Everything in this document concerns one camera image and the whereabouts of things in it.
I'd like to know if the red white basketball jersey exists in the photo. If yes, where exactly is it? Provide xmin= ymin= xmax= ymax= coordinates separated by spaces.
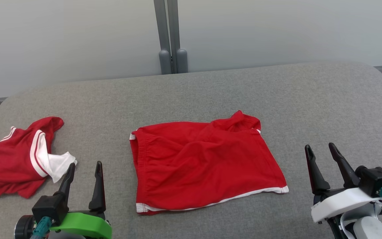
xmin=0 ymin=116 xmax=78 ymax=199

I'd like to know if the teal left cable connector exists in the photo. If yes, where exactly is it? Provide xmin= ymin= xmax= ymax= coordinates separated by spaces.
xmin=30 ymin=216 xmax=53 ymax=239

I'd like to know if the grey fabric sofa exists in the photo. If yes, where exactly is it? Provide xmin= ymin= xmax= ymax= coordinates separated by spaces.
xmin=0 ymin=61 xmax=382 ymax=239

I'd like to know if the grey partition post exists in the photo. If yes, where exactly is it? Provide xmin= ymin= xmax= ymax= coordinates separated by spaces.
xmin=167 ymin=0 xmax=189 ymax=74
xmin=154 ymin=0 xmax=173 ymax=75

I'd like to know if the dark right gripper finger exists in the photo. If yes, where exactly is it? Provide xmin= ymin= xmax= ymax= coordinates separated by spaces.
xmin=305 ymin=145 xmax=331 ymax=195
xmin=329 ymin=143 xmax=360 ymax=189

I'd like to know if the red shorts white trim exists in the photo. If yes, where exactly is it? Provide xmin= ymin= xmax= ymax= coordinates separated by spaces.
xmin=130 ymin=110 xmax=289 ymax=215

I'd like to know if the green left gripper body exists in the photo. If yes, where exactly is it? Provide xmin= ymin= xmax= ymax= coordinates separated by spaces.
xmin=50 ymin=209 xmax=112 ymax=239

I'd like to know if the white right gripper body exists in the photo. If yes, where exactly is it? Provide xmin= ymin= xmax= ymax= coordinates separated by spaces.
xmin=311 ymin=188 xmax=382 ymax=223

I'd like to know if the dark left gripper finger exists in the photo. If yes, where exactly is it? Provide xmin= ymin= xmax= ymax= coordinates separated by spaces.
xmin=56 ymin=163 xmax=76 ymax=203
xmin=89 ymin=161 xmax=106 ymax=213

